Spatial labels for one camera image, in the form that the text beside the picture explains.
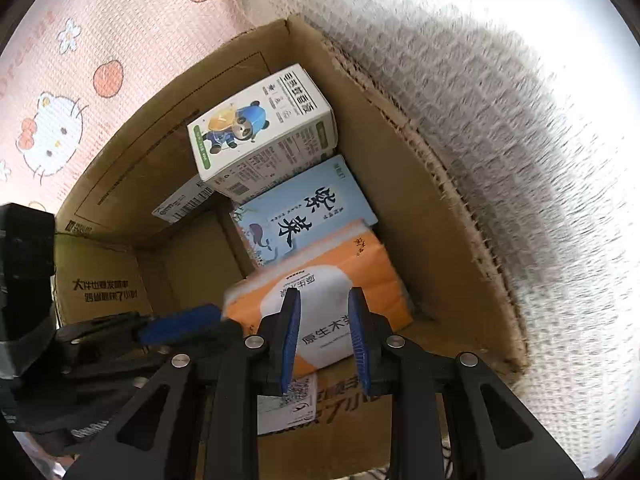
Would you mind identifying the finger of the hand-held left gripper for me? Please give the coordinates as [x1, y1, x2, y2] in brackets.
[54, 304, 224, 357]
[145, 321, 247, 361]

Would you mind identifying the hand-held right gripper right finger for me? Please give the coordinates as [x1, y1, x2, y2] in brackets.
[347, 286, 583, 480]

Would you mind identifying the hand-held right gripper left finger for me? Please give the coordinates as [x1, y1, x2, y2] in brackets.
[65, 287, 303, 480]

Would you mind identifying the orange tissue pack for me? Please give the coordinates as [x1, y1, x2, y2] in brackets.
[222, 220, 416, 378]

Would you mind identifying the brown cardboard box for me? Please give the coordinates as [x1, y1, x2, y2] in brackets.
[52, 14, 531, 480]

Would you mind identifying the pale blue box with whale print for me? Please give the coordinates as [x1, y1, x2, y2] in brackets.
[229, 155, 379, 271]

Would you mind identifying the white box with panda print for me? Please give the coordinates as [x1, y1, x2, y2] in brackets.
[187, 63, 338, 206]

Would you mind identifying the pink printed blanket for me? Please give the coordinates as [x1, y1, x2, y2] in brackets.
[0, 0, 640, 480]

